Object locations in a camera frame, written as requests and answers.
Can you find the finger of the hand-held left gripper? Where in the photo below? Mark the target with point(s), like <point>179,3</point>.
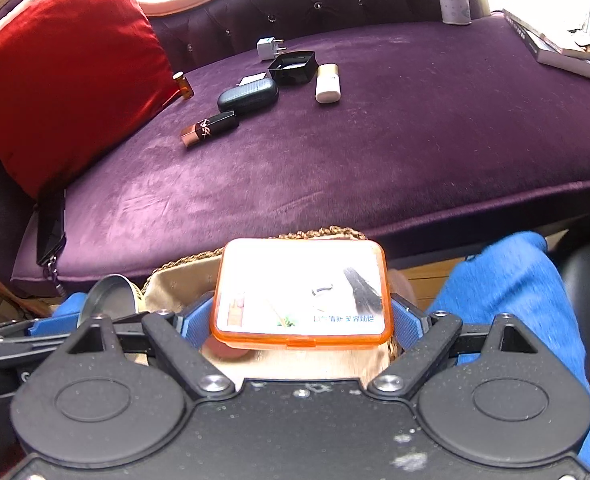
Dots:
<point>10,351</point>
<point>52,326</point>

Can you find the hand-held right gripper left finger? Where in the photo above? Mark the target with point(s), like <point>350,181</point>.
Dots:
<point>197,322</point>

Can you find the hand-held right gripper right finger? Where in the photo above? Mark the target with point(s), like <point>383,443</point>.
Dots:
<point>409,324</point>

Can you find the round metal tin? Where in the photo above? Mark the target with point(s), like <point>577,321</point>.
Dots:
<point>107,300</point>

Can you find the orange plastic box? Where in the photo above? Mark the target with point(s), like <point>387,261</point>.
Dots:
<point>275,280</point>

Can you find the small white box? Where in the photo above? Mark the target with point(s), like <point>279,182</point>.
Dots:
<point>250,81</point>

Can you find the white bottle with gold cap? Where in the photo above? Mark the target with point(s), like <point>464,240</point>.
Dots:
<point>327,85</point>

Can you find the black smartphone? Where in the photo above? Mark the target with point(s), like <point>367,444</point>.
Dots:
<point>51,230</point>

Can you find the person's right leg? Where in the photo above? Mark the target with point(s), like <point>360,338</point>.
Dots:
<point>515,310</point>

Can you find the purple velvet sofa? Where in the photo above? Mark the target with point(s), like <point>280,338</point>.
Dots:
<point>350,160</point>

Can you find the black chair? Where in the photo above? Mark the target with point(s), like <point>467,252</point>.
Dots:
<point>587,265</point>

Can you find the black lipstick tube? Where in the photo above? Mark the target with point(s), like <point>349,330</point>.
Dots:
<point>212,126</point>

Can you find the black glasses case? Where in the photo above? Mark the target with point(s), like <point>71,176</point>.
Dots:
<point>247,96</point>

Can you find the small amber bottle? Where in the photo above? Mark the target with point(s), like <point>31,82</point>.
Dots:
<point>183,86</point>

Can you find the red cushion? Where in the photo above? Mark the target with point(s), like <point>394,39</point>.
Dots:
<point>65,70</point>

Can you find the black square box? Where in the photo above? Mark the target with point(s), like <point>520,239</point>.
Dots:
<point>295,74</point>

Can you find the white plug adapter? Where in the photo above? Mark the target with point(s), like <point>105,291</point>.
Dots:
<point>267,49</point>

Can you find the thin small book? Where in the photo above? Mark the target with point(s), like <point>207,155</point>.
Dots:
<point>582,51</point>

